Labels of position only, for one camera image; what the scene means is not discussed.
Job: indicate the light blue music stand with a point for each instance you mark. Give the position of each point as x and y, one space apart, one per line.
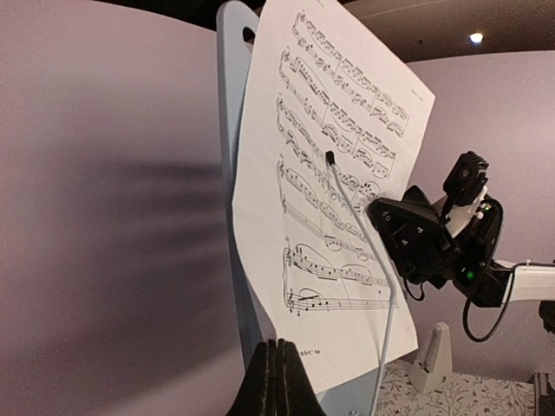
237 27

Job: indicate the white wedge block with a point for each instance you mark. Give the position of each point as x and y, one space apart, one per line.
434 364

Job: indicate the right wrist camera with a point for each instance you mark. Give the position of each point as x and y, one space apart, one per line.
464 187

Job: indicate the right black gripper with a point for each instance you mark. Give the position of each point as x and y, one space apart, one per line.
414 236

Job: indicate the white sheet music page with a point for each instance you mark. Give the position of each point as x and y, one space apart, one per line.
332 120

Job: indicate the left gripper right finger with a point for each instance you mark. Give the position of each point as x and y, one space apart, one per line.
294 393

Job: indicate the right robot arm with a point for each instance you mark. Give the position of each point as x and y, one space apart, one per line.
490 283

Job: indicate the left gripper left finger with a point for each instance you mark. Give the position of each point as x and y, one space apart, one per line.
257 393

